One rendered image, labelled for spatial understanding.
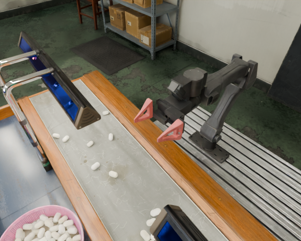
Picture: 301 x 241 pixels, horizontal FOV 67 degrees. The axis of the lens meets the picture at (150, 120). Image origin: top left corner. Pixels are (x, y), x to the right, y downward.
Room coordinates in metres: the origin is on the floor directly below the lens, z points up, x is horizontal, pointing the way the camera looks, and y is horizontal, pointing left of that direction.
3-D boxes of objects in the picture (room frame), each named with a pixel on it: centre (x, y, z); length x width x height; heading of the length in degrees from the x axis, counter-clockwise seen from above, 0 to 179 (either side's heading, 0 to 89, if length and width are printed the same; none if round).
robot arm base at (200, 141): (0.69, -0.28, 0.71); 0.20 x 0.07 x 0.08; 42
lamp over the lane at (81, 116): (0.72, 0.37, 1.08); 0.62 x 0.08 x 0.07; 37
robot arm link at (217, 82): (0.68, -0.27, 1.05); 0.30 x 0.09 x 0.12; 132
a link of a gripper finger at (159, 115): (0.48, 0.00, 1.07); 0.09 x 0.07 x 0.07; 132
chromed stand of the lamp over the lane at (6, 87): (0.68, 0.43, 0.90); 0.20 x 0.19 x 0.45; 37
